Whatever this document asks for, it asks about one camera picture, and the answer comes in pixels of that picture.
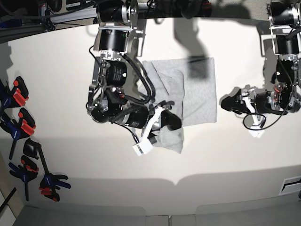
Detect black flat bar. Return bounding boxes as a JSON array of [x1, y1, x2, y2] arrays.
[[0, 187, 16, 212]]

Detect image left wrist camera box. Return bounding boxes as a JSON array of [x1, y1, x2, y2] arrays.
[[133, 139, 153, 156]]

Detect long black bar clamp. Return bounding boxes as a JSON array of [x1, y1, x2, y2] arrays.
[[23, 138, 71, 202]]

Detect blue red bar clamp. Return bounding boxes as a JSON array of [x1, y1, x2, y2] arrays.
[[0, 76, 29, 116], [0, 107, 36, 160]]

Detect image right gripper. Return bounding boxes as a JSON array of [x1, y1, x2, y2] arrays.
[[221, 88, 270, 129]]

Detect top blue red bar clamp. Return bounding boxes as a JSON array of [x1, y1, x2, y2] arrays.
[[0, 76, 29, 116]]

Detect image left gripper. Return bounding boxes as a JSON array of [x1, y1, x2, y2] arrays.
[[122, 101, 182, 141]]

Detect white label with black mark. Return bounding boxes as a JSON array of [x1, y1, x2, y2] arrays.
[[279, 176, 301, 196]]

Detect black robot arm image left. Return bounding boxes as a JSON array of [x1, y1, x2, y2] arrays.
[[86, 0, 182, 143]]

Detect image right wrist camera box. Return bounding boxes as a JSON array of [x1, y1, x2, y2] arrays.
[[248, 126, 265, 138]]

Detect image wrist camera box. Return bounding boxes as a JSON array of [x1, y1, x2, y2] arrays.
[[133, 139, 153, 156], [248, 126, 265, 138]]

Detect lower left blue bar clamp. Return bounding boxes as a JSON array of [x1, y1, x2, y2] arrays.
[[8, 155, 39, 201]]

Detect grey T-shirt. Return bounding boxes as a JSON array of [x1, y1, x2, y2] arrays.
[[138, 57, 217, 154]]

